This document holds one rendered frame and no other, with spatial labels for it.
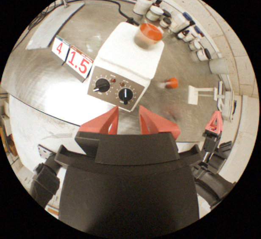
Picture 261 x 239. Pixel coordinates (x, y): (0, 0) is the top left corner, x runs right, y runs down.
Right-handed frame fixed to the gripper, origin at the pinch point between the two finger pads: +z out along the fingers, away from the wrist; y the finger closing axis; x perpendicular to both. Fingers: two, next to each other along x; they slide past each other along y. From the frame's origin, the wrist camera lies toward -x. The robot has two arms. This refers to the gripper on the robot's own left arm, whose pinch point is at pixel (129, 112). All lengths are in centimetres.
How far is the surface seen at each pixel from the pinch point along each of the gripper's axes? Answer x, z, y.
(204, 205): 117, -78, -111
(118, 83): -1.9, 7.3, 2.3
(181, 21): -28.1, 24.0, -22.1
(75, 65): -7.0, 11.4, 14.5
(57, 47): -14.9, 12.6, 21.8
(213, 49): -26, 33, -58
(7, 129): 38, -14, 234
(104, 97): 1.1, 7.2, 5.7
